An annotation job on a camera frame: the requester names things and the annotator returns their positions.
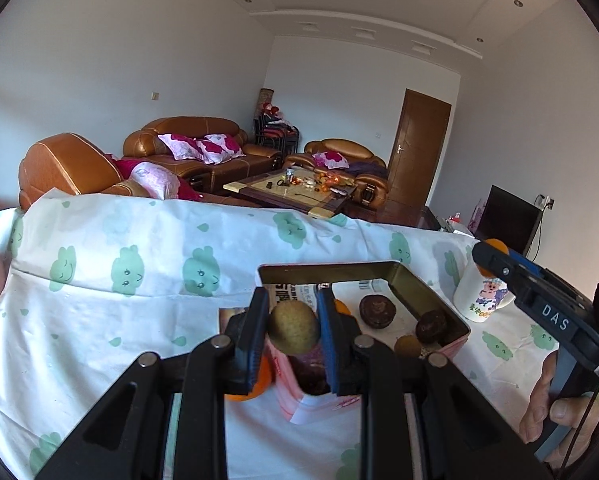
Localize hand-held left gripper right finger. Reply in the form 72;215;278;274
315;287;555;480

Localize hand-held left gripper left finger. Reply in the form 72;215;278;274
32;287;275;480

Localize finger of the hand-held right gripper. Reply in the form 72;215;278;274
507;248;555;281
471;241;543;302

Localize green kiwi fruit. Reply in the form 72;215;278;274
268;301;321;356

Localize dark brown mangosteen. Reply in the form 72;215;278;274
358;295;396;330

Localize small brown longan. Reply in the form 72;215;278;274
394;335;423;359

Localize rectangular tin box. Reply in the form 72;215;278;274
258;260;471;426

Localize chocolate muffin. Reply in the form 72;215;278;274
415;310;453;345

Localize person's right hand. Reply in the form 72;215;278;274
518;349;599;446

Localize white cartoon mug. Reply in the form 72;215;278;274
453;262;516;323

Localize black television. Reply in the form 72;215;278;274
477;185;543;261

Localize cloud printed tablecloth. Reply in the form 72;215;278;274
0;187;599;480

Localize brown wooden door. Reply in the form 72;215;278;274
387;88;453;208

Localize purple cloth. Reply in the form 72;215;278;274
347;159;386;177

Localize wooden coffee table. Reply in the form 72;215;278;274
223;167;359;218

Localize pink floral cushion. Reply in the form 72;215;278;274
198;133;245;165
313;150;349;169
158;133;205;161

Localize brown leather armchair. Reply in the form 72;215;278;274
284;138;390;209
18;132;203;211

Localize pale pink pillow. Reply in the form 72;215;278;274
127;162;180;200

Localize stacked dark chairs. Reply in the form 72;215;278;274
253;115;300;156

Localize brown leather sofa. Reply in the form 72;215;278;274
123;116;284;193

